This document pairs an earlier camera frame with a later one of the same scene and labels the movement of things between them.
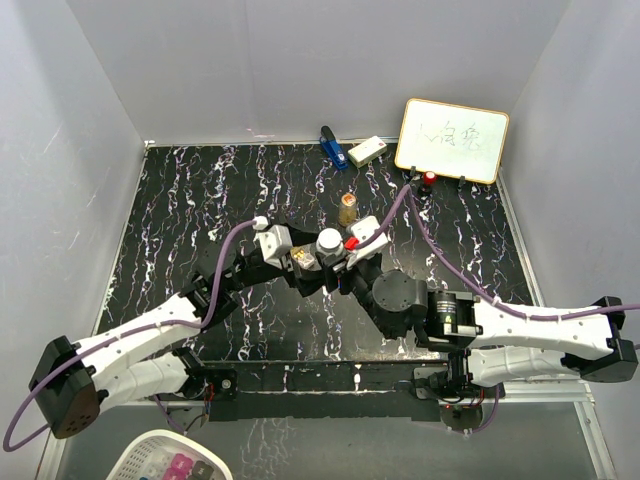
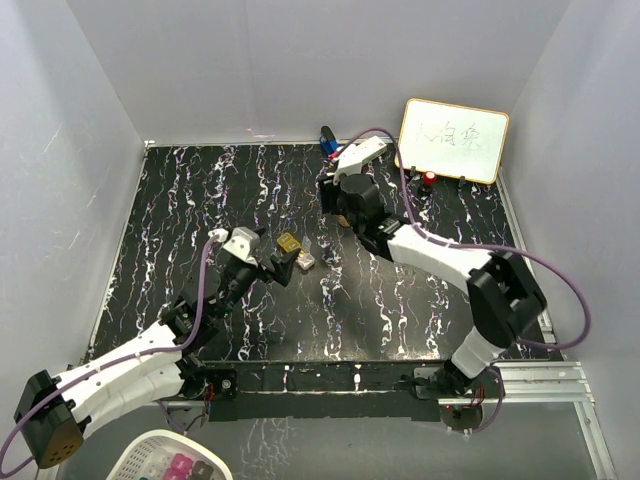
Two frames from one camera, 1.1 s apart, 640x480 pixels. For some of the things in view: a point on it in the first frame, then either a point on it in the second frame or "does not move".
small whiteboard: [452, 140] does not move
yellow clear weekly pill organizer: [304, 259] does not move
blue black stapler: [333, 148] does not move
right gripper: [338, 265] to [329, 191]
